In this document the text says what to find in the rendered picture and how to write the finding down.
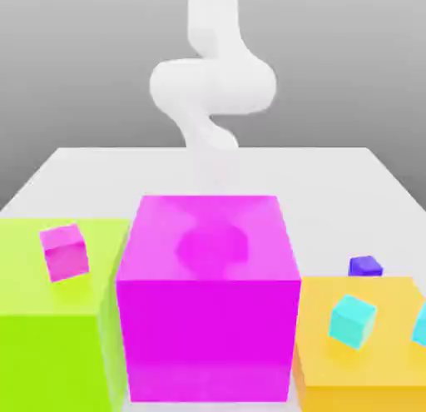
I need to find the small pink cube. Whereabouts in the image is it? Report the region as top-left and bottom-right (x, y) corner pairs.
(38, 222), (91, 284)

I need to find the small purple cube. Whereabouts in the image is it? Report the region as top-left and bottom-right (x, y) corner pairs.
(348, 255), (384, 278)

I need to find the small cyan cube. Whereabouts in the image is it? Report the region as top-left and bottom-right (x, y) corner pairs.
(411, 301), (426, 348)
(328, 294), (379, 351)

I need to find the large magenta box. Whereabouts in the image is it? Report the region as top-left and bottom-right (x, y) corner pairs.
(114, 194), (303, 404)

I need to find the large orange box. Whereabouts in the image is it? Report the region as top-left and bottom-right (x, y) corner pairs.
(291, 275), (426, 412)

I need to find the large lime green box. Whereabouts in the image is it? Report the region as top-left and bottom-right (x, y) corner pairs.
(0, 217), (131, 412)

